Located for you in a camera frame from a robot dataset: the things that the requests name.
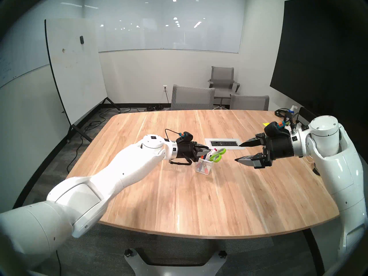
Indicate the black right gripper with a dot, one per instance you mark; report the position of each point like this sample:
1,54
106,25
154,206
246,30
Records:
279,147

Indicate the large black wall screen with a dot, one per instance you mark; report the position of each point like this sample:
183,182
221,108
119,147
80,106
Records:
316,62

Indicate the silver table outlet box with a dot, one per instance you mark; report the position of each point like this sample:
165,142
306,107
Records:
227,143

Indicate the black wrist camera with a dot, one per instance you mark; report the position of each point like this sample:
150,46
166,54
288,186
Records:
276,128
185,136

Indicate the whiteboard cleaner spray bottle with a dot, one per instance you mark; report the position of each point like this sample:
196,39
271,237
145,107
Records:
292,108

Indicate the gray mesh office chair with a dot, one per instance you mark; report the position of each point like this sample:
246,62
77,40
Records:
250,103
192,98

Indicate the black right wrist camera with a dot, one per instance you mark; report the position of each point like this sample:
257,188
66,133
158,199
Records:
276,128

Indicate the wide glass wall board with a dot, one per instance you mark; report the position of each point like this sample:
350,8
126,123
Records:
172,25

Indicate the black video sound bar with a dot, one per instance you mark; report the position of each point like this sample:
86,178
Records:
306,114

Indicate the gray office chair with armrests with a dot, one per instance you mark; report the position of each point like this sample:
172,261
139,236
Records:
222,77

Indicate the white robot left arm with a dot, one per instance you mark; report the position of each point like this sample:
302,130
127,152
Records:
100,183

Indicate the rolling white whiteboard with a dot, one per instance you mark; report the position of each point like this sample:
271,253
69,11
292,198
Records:
74,71

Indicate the white mesh pen holder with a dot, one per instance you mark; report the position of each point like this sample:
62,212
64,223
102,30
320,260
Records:
211,167

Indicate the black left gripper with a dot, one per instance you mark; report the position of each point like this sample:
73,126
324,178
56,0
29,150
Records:
187,150

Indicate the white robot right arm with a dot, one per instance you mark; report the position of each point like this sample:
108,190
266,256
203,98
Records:
339,169

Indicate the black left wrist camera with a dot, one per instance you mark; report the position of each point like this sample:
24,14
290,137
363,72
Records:
185,136

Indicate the side wall whiteboard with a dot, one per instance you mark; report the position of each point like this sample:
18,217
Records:
17,57

